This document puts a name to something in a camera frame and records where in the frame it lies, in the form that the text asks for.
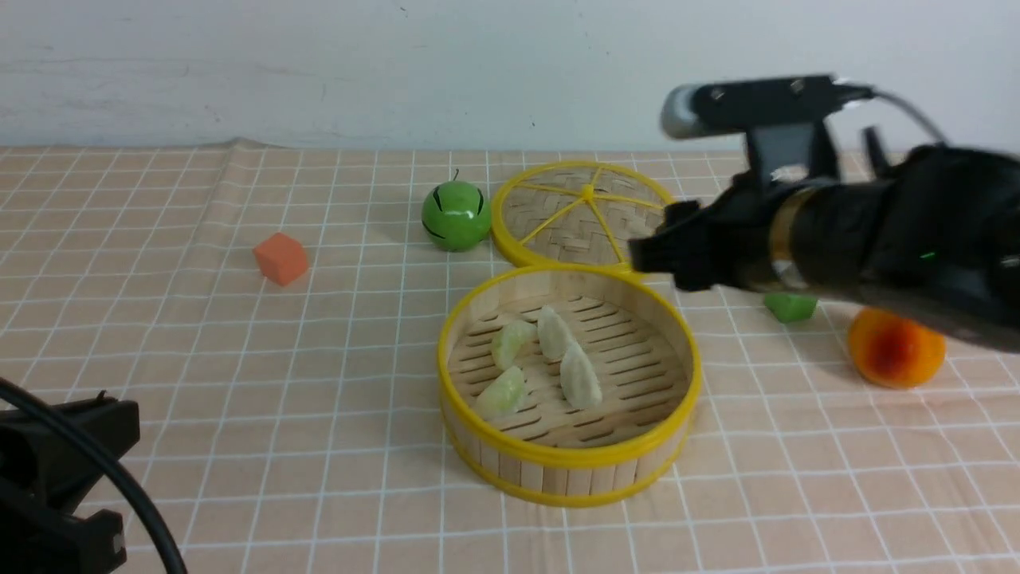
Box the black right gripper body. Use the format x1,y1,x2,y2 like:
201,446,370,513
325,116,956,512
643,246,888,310
628,179,798,293

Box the white dumpling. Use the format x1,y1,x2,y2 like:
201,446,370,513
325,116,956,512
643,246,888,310
536,305,575,362
559,341,602,408

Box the pale green dumpling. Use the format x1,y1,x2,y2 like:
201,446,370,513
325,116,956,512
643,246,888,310
473,364,526,421
489,320,538,371

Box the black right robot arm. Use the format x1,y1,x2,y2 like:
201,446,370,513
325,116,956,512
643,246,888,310
628,131,1019,353

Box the yellow bamboo steamer tray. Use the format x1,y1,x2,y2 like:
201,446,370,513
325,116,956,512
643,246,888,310
437,265,702,506

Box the yellow bamboo steamer lid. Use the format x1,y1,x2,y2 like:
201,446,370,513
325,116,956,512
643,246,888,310
491,161,674,277

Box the green foam cube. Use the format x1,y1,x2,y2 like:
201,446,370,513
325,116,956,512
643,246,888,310
763,292,818,324

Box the orange yellow toy pear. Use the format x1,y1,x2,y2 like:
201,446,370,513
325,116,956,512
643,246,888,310
846,308,947,389

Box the checkered peach tablecloth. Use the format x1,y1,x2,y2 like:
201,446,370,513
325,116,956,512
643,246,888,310
1,142,1018,573

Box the green toy apple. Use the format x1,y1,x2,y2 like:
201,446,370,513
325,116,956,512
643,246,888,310
420,168,492,252

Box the orange foam cube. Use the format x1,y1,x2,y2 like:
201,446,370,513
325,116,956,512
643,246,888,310
252,232,310,286

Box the black camera cable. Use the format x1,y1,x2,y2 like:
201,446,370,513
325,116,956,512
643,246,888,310
0,377,190,574

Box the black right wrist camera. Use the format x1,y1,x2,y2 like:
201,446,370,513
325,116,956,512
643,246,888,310
660,75,877,189

